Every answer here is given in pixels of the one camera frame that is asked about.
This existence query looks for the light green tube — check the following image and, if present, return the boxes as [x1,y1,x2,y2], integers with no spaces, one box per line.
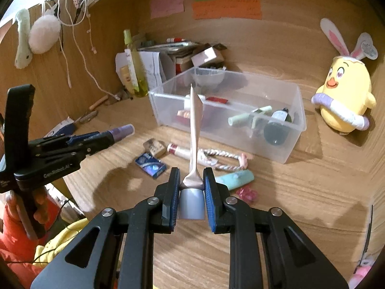
[228,105,273,126]

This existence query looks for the yellow chick plush bunny ears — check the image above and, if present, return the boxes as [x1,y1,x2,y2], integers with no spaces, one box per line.
[311,18,378,136]

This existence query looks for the blue white carton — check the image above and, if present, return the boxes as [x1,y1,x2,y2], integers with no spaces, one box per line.
[44,117,76,139]

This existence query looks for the stack of books and papers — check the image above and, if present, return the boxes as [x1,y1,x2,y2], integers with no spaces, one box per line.
[141,39,211,58]

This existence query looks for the short wooden stick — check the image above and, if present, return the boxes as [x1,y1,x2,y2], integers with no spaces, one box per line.
[90,95,108,110]

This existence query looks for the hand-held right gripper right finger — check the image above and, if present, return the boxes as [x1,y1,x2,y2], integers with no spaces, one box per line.
[203,166,349,289]

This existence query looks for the yellow-green spray bottle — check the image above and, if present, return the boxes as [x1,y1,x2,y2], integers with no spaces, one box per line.
[123,29,149,98]

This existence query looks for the green white hanging plush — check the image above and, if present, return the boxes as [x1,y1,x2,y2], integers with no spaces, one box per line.
[14,8,33,69]

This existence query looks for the dark spray bottle purple cap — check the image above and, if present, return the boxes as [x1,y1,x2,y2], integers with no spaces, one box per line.
[110,123,136,143]

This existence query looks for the pink paper note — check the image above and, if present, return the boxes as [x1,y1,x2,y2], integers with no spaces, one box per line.
[150,0,185,19]

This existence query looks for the white eraser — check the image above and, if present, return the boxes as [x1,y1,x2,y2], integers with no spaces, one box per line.
[143,139,166,158]

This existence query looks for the clear plastic bin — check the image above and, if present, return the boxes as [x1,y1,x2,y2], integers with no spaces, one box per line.
[149,67,307,164]

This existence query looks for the person's left hand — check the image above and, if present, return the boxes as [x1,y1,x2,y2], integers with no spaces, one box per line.
[4,187,51,232]

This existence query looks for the long red box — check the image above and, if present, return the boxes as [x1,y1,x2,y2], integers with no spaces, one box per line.
[177,96,229,127]

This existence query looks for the white folded paper leaflets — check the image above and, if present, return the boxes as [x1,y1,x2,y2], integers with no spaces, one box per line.
[115,51,167,89]

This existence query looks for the pink plush toy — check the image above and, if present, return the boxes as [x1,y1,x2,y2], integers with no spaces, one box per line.
[349,256,376,289]

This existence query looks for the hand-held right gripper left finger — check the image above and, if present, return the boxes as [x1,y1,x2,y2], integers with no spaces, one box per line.
[30,167,181,289]

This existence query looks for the braided pastel rope loop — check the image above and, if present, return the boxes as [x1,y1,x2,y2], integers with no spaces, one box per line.
[197,148,250,171]

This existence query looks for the small blue staples box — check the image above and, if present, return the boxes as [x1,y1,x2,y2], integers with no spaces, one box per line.
[135,152,168,179]

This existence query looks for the white charging cable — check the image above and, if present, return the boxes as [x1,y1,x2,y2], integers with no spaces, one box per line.
[58,0,119,100]

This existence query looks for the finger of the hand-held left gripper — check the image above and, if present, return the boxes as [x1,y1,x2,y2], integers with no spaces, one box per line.
[28,131,102,149]
[33,135,115,165]

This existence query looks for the dark green dropper bottle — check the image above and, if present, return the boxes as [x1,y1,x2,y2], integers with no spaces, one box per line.
[263,108,294,145]

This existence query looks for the white fluffy pompom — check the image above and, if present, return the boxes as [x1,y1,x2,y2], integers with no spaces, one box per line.
[29,15,61,55]

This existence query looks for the pale pink cream tube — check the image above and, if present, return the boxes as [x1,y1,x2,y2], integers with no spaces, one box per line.
[178,84,206,220]

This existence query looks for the small white cardboard box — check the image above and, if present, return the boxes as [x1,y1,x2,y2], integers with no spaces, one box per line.
[191,46,225,67]

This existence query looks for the mint green bottle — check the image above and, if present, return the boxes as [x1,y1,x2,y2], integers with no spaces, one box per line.
[215,169,255,191]

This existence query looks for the red white lip balm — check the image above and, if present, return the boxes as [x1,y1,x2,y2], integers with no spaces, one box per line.
[167,143,193,160]

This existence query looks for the yellow cloth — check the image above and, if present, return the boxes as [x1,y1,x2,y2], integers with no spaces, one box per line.
[33,219,91,267]

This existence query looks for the small clear bowl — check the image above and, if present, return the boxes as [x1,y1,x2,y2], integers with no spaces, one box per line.
[191,68,226,92]

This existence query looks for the white cord with tags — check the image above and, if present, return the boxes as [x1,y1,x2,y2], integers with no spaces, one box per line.
[86,0,97,55]

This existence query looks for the orange paper note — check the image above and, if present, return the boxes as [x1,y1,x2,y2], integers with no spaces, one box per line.
[192,0,263,20]

